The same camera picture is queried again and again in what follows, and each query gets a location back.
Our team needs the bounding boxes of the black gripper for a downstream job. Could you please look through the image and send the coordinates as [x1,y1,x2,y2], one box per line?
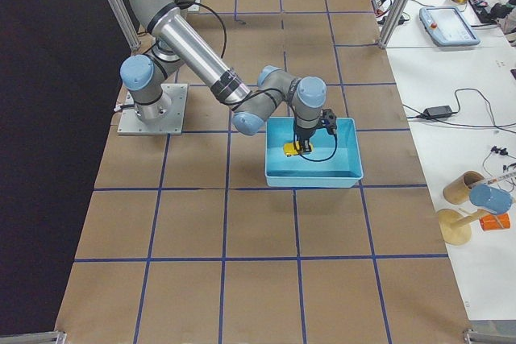
[293,109,337,154]

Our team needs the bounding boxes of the yellow toy beetle car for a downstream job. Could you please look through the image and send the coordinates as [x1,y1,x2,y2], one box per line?
[283,141,305,157]

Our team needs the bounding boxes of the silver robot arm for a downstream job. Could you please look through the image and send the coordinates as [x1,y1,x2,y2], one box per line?
[120,0,337,155]

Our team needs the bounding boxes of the light blue plastic bin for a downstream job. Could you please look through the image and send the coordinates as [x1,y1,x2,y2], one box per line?
[264,117,364,188]

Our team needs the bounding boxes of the brown paper table cover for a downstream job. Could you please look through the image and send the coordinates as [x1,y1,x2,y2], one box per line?
[56,0,468,343]

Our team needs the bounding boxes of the cardboard tube cup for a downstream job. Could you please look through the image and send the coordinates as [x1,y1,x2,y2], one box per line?
[442,171,485,205]

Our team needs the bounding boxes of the wooden cup holder stand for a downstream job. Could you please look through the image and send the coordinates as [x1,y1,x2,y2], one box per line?
[436,209,489,246]

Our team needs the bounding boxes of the teach pendant tablet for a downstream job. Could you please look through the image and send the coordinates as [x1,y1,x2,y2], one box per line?
[418,6,480,47]

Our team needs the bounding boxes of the blue cup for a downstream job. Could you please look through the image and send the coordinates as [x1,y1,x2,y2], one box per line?
[469,184,513,215]

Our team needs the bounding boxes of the orange cup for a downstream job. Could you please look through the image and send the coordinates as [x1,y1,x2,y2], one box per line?
[479,213,511,231]

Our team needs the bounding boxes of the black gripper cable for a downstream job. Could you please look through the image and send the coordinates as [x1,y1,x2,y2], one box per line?
[177,0,339,163]

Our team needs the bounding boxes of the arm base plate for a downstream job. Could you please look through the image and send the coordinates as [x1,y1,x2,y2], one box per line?
[117,83,188,135]
[187,0,201,13]

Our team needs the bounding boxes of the aluminium frame post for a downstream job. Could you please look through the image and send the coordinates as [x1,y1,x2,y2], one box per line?
[377,0,428,49]
[86,0,141,53]

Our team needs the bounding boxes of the right aluminium frame post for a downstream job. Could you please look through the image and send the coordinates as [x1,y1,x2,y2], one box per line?
[86,0,141,53]

